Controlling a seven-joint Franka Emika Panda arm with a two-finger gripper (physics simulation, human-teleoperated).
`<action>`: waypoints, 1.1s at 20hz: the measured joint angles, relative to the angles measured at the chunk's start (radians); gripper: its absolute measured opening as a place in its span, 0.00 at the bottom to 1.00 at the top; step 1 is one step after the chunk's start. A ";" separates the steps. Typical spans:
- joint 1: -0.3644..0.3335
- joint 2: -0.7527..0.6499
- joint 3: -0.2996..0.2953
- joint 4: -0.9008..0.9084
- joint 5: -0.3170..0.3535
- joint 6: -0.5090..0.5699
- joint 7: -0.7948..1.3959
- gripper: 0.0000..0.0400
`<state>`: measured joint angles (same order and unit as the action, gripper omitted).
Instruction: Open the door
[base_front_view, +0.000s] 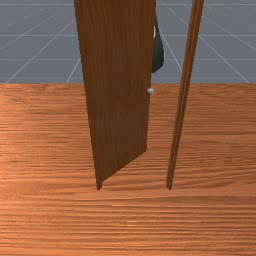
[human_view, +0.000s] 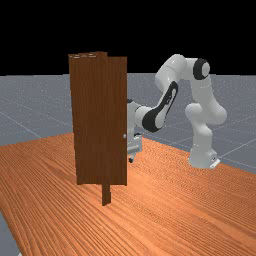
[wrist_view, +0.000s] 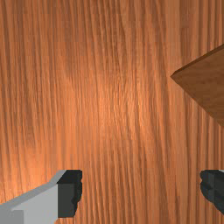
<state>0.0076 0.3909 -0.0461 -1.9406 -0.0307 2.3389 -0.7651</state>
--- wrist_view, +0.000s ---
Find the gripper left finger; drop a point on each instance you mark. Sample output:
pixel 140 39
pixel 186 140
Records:
pixel 43 201

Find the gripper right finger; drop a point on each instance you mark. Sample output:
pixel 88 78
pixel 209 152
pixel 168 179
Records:
pixel 215 186

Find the brown door in frame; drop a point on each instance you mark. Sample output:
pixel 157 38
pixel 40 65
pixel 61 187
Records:
pixel 205 83

